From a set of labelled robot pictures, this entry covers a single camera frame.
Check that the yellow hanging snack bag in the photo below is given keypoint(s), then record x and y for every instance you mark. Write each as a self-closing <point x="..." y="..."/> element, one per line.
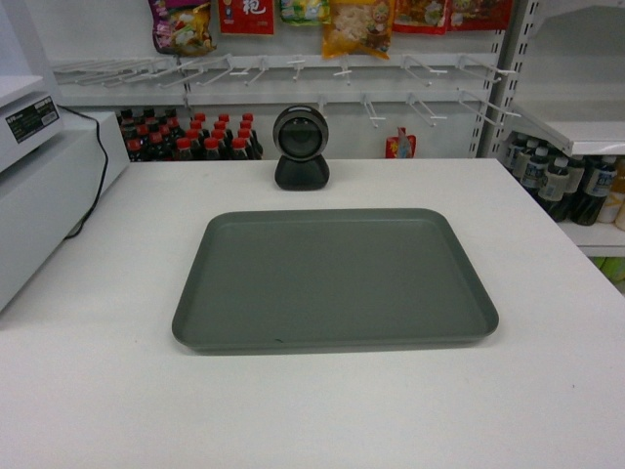
<point x="358" y="27"/>

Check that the white slotted shelf upright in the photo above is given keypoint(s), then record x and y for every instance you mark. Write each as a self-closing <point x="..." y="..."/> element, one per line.
<point x="512" y="50"/>

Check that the red hanging packet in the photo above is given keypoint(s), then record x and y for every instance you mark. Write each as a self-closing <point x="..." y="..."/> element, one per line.
<point x="250" y="17"/>

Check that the white cash register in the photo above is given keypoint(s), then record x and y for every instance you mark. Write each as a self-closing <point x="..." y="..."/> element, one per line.
<point x="55" y="164"/>

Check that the white checkout counter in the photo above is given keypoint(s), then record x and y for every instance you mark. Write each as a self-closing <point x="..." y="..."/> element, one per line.
<point x="93" y="377"/>

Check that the white peg hook rail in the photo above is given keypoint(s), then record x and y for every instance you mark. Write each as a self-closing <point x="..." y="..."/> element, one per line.
<point x="414" y="79"/>

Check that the grey silver serving tray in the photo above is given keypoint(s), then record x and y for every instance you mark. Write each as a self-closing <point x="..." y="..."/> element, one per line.
<point x="306" y="281"/>

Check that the black barcode scanner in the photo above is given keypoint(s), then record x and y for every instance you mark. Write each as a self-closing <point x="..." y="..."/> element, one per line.
<point x="300" y="134"/>

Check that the purple hanging snack bag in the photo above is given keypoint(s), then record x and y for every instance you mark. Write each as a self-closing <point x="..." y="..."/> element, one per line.
<point x="181" y="28"/>

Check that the red cap cola bottles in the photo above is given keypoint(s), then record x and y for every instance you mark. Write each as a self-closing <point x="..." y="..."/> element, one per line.
<point x="152" y="136"/>

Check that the red yellow pouch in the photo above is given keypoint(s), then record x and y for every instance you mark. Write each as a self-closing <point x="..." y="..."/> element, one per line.
<point x="401" y="146"/>

